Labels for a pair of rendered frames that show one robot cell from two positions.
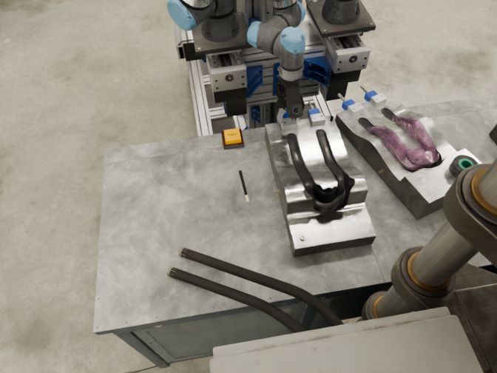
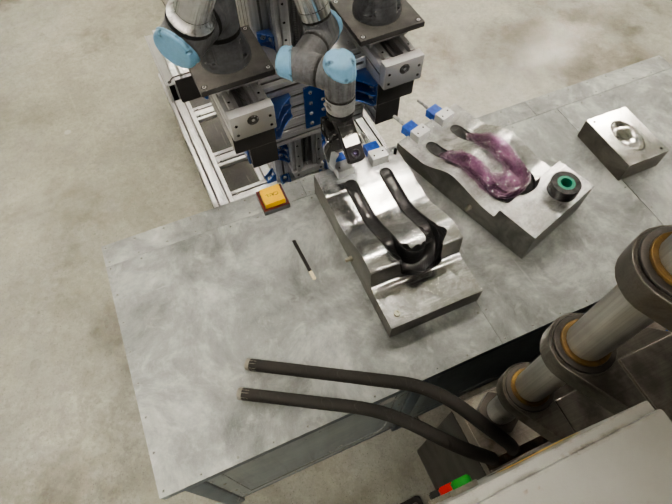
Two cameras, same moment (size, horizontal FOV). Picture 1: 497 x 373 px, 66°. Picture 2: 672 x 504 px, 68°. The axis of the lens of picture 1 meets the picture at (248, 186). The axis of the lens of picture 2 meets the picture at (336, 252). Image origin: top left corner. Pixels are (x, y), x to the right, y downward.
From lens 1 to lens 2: 0.17 m
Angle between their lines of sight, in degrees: 10
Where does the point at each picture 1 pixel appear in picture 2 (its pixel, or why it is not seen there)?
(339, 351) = (553, 486)
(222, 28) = (231, 55)
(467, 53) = (516, 24)
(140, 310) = (215, 453)
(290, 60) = (340, 92)
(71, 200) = (48, 314)
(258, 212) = (331, 290)
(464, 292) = (630, 358)
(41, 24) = not seen: outside the picture
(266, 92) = (297, 125)
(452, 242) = (626, 317)
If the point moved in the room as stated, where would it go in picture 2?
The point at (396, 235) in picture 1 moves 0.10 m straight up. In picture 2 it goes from (502, 283) to (514, 265)
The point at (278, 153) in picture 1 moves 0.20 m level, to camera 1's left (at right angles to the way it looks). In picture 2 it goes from (340, 210) to (269, 228)
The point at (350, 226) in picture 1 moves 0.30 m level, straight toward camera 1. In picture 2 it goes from (450, 285) to (436, 402)
